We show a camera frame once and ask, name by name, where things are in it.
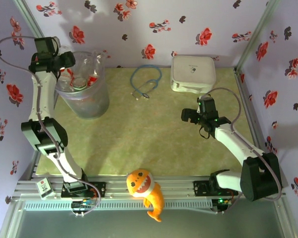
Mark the clear bottle with red label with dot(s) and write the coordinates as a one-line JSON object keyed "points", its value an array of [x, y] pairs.
{"points": [[92, 80]]}

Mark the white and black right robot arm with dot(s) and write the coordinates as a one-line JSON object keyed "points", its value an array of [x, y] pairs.
{"points": [[236, 143]]}

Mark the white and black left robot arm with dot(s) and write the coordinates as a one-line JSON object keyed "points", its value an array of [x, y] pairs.
{"points": [[43, 99]]}

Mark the white zip case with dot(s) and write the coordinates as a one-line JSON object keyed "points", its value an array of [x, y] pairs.
{"points": [[192, 72]]}

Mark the blue stethoscope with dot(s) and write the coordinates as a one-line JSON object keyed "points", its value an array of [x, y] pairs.
{"points": [[132, 79]]}

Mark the orange shark plush toy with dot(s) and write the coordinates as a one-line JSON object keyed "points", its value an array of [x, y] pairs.
{"points": [[141, 184]]}

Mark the small white box red logo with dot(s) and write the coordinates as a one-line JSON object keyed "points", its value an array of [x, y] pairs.
{"points": [[45, 187]]}

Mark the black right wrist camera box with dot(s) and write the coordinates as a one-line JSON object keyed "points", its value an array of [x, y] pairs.
{"points": [[189, 115]]}

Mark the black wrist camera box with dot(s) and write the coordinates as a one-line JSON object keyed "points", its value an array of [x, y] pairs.
{"points": [[189, 115], [68, 59]]}

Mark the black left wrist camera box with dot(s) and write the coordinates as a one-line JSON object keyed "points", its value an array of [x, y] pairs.
{"points": [[68, 59]]}

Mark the aluminium table edge rail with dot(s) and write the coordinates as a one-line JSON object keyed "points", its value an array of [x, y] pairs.
{"points": [[29, 166], [250, 115]]}

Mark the aluminium frame post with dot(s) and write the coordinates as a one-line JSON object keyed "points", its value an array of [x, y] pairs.
{"points": [[27, 18], [258, 34]]}

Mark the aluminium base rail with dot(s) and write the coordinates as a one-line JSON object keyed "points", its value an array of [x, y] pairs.
{"points": [[119, 188]]}

